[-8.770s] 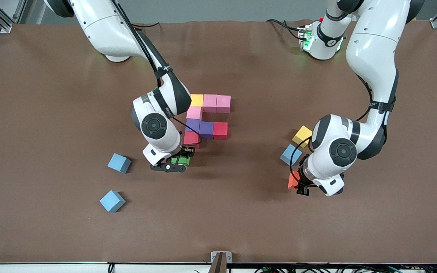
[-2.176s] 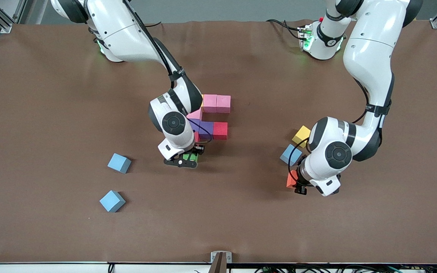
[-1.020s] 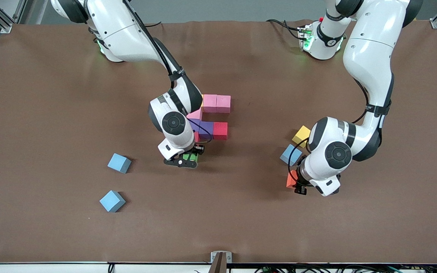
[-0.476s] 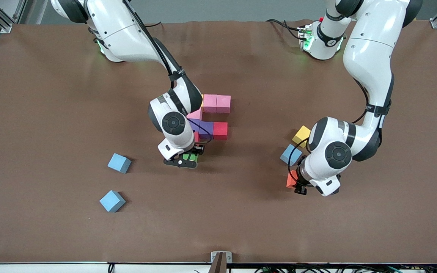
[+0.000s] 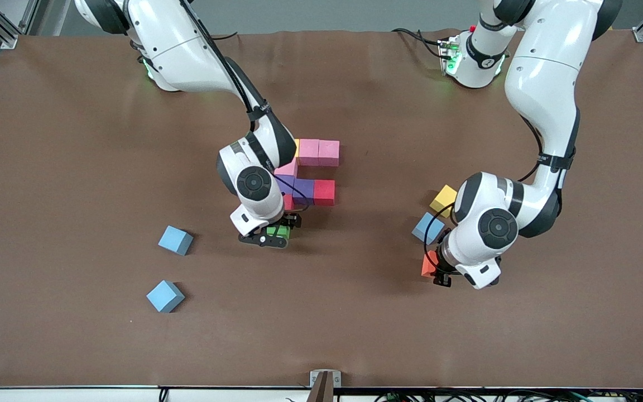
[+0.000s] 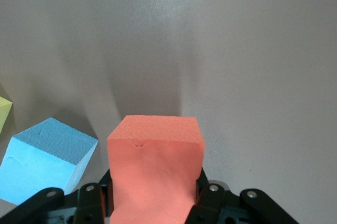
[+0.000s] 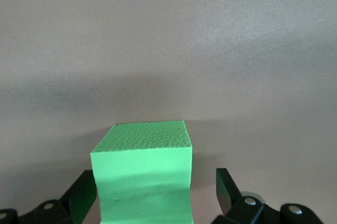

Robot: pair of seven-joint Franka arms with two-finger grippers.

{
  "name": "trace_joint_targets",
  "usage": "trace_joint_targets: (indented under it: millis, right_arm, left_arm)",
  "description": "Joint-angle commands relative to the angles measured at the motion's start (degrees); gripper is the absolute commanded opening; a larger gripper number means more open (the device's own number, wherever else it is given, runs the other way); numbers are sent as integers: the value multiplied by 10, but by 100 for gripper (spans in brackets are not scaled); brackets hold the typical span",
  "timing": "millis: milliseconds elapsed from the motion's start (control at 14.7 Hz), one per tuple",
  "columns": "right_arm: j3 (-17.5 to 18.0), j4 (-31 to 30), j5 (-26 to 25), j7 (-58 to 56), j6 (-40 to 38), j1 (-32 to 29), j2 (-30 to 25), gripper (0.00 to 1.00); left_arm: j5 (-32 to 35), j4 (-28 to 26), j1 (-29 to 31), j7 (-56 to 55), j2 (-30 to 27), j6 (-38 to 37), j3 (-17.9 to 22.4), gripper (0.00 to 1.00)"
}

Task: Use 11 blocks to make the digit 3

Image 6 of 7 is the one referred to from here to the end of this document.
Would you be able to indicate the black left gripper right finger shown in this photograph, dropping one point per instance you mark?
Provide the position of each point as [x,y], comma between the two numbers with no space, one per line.
[242,208]

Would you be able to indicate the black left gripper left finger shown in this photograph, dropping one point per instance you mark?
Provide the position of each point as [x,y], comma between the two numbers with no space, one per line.
[65,208]

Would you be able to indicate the blue foam cube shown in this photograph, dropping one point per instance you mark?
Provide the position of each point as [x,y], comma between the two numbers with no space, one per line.
[39,160]

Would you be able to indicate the orange foam cube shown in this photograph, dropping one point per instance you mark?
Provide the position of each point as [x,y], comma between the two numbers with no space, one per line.
[155,171]

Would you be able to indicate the yellow foam cube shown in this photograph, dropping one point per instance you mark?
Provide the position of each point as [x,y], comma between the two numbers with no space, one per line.
[4,114]

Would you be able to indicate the brown table cover sheet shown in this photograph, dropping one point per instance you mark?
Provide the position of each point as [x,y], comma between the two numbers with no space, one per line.
[210,50]

